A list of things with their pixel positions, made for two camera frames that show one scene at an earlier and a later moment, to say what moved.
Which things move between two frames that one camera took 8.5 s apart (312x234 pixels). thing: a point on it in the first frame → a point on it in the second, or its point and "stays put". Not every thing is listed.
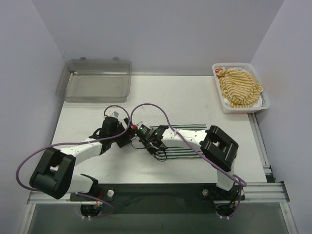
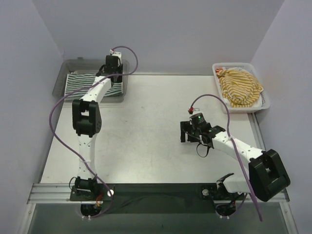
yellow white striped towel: x=239 y=88 stays put
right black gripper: x=149 y=142 → x=185 y=131
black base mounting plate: x=161 y=193 stays put
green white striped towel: x=179 y=152 → x=79 y=85
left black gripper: x=124 y=139 → x=116 y=77
